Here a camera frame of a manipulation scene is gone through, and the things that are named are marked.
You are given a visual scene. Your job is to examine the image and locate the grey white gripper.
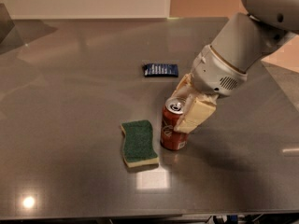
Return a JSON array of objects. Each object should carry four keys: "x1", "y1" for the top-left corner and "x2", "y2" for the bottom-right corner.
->
[{"x1": 172, "y1": 45, "x2": 248, "y2": 133}]

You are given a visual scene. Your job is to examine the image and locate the red coke can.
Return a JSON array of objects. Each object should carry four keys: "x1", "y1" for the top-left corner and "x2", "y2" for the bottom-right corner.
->
[{"x1": 160, "y1": 97, "x2": 188, "y2": 151}]

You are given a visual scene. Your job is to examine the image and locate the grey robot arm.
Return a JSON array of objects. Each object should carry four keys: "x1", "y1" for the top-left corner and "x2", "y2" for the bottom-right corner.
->
[{"x1": 172, "y1": 0, "x2": 299, "y2": 133}]

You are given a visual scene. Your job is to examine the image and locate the green and yellow sponge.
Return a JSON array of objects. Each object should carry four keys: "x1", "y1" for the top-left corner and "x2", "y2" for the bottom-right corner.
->
[{"x1": 121, "y1": 120, "x2": 159, "y2": 168}]

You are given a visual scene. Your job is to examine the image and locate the blue snack packet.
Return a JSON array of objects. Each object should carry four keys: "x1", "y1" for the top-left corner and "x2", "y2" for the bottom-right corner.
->
[{"x1": 143, "y1": 63, "x2": 178, "y2": 77}]

